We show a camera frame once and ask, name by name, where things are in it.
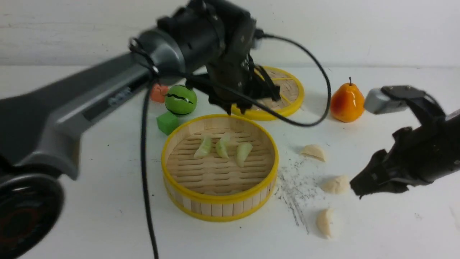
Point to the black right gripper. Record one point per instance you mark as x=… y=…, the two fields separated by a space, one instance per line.
x=386 y=172

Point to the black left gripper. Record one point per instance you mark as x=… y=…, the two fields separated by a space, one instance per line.
x=234 y=73

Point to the green dumpling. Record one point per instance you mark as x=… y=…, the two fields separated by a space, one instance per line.
x=221 y=146
x=204 y=148
x=242 y=152

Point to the white dumpling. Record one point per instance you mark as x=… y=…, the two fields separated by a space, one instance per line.
x=337 y=185
x=324 y=223
x=314 y=151

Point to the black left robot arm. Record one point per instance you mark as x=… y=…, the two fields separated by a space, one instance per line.
x=207 y=42

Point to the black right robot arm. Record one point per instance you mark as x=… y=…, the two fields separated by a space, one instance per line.
x=418 y=157

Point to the woven bamboo steamer lid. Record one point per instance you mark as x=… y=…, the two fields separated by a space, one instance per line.
x=291 y=92

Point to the bamboo steamer tray yellow rim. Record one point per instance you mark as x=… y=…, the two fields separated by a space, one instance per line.
x=213 y=188

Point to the green toy watermelon ball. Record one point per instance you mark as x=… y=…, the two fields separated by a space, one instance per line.
x=181 y=100

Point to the orange foam cube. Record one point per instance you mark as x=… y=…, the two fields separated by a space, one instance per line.
x=158 y=93

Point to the green foam cube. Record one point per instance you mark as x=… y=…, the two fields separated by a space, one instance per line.
x=167 y=122

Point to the orange toy pear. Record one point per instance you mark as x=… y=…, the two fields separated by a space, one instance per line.
x=347 y=103

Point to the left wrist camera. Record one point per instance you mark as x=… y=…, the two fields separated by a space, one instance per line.
x=257 y=38

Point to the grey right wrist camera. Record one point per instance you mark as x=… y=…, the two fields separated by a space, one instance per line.
x=395 y=99

